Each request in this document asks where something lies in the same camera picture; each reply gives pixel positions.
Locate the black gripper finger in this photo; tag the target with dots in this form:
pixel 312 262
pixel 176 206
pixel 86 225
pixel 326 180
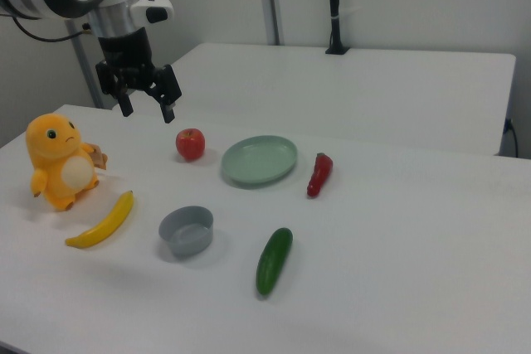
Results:
pixel 124 101
pixel 169 93

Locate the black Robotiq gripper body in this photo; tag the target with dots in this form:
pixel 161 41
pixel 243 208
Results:
pixel 126 53

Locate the red apple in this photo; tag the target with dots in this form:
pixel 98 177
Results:
pixel 190 144

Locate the small grey bowl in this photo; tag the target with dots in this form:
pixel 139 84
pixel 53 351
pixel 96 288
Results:
pixel 186 231

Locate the orange plush toy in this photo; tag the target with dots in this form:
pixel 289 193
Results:
pixel 58 163

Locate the pale green plate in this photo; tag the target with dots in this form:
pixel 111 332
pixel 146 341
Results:
pixel 259 161

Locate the yellow banana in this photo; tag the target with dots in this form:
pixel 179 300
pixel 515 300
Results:
pixel 110 223

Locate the red chili pepper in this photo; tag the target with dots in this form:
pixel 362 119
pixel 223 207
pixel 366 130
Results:
pixel 319 176

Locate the green cucumber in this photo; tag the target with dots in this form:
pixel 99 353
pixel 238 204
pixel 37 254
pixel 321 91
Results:
pixel 274 260

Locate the aluminium frame post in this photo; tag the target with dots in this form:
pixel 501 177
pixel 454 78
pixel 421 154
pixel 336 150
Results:
pixel 87 76

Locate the black camera stand pole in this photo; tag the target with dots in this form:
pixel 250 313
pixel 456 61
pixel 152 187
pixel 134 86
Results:
pixel 335 6

